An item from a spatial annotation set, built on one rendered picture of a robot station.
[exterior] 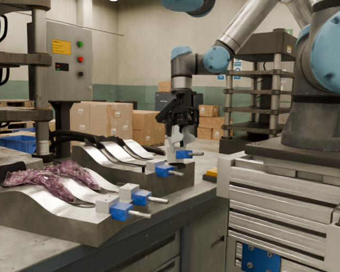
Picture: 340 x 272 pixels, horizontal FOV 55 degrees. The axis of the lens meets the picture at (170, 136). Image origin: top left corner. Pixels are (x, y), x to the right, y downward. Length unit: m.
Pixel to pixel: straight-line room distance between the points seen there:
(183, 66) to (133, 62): 8.85
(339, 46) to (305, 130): 0.20
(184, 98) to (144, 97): 8.51
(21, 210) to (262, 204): 0.55
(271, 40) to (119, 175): 4.18
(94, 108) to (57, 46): 3.35
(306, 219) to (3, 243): 0.64
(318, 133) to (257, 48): 4.45
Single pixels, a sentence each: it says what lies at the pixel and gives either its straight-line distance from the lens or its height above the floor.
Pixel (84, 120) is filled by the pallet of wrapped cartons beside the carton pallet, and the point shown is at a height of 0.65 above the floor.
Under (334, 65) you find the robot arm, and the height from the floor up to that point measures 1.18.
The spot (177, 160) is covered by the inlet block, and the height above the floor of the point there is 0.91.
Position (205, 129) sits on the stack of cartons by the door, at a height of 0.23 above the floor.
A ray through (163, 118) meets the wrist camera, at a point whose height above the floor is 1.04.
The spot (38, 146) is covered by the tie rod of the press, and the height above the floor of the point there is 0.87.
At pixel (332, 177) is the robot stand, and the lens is 0.66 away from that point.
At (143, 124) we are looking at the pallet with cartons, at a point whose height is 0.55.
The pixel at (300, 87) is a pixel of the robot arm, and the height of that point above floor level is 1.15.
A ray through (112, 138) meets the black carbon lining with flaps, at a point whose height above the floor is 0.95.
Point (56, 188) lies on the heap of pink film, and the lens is 0.86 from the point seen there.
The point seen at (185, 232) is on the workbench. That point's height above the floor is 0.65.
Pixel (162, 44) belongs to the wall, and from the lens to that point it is 9.31.
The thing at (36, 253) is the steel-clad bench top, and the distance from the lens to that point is 0.76.
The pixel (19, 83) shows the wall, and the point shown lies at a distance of 8.42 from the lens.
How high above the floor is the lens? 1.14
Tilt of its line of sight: 8 degrees down
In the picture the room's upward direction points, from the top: 2 degrees clockwise
